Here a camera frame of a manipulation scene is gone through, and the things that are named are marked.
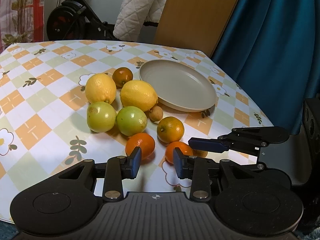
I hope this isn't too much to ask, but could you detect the right yellow lemon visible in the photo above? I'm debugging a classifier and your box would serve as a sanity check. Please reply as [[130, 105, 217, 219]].
[[120, 80, 158, 112]]

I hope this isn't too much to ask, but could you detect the greenish orange tangerine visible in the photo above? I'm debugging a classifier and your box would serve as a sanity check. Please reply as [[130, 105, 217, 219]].
[[157, 116, 184, 144]]

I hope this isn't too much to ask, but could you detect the wooden board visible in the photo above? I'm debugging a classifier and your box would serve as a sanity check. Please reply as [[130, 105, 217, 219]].
[[153, 0, 238, 56]]

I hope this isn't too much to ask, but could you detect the teal curtain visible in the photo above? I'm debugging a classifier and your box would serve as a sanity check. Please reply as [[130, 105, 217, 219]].
[[212, 0, 319, 134]]

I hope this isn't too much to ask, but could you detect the left yellow lemon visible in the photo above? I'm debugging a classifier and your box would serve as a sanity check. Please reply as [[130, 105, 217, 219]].
[[85, 73, 117, 104]]

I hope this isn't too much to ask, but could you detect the black exercise bike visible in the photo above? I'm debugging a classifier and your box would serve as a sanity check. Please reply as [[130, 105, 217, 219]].
[[46, 0, 117, 41]]

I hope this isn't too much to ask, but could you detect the white quilted blanket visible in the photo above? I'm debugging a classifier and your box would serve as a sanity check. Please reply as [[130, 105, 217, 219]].
[[113, 0, 167, 42]]

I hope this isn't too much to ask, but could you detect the dark orange far tangerine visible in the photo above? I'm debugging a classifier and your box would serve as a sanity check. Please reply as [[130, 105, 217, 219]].
[[112, 67, 133, 88]]

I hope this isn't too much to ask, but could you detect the bright orange tangerine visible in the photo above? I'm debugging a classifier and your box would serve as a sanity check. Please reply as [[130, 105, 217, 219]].
[[165, 141, 193, 164], [125, 133, 156, 160]]

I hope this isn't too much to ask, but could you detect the pink printed backdrop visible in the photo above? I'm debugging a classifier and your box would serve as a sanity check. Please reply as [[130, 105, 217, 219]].
[[1, 0, 44, 51]]

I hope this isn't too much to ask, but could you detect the yellow lemon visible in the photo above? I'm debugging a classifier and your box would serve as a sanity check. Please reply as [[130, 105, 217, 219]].
[[85, 73, 117, 104], [120, 80, 158, 112]]

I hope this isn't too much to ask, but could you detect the checkered floral tablecloth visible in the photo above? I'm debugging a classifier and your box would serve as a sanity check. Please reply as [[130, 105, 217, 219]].
[[1, 40, 271, 222]]

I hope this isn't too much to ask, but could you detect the beige round plate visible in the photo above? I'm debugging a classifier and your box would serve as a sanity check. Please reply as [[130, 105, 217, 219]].
[[139, 60, 217, 113]]

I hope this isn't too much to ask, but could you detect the green guava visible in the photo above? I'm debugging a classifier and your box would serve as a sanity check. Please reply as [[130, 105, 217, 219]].
[[87, 102, 117, 133], [116, 106, 148, 137]]

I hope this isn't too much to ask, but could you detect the brown longan fruit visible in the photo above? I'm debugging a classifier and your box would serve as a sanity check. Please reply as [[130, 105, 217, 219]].
[[193, 149, 208, 158], [149, 105, 163, 122]]

